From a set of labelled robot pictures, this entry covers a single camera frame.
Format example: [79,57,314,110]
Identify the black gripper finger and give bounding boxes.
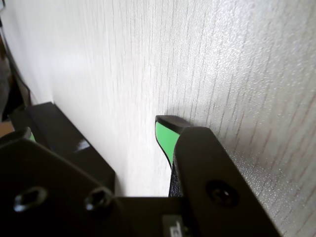
[154,115,282,237]
[0,126,133,237]

